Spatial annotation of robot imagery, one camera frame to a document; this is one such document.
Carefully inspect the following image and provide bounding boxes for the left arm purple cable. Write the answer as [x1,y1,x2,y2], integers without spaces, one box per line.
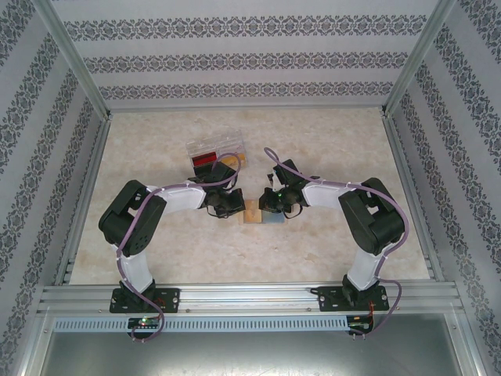
[116,153,242,344]

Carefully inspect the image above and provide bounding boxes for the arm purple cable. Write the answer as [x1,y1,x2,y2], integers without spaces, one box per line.
[264,146,411,338]
[116,153,242,344]

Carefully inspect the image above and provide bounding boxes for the clear plastic organizer box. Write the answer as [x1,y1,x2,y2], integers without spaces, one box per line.
[184,131,250,179]

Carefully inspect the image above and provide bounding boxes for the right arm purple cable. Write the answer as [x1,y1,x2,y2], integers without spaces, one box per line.
[264,146,411,338]

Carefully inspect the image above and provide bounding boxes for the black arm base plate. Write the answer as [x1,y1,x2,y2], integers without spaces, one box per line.
[109,287,182,314]
[317,285,391,313]

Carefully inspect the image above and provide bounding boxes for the wide aluminium mounting rail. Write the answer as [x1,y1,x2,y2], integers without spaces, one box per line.
[37,282,459,315]

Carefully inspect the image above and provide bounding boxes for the aluminium table edge rail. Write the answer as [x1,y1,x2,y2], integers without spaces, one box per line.
[53,113,114,286]
[381,111,446,282]
[105,102,388,113]

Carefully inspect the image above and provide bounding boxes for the aluminium frame post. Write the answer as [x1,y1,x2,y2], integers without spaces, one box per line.
[37,0,114,121]
[381,0,459,117]

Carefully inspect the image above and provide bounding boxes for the plain red card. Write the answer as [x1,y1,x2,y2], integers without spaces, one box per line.
[190,154,218,168]

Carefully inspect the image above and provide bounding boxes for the grey metal sheet panel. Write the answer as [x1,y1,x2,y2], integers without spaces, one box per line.
[23,331,482,376]

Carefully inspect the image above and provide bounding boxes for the grey slotted cable duct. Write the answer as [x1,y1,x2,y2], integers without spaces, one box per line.
[52,315,350,333]

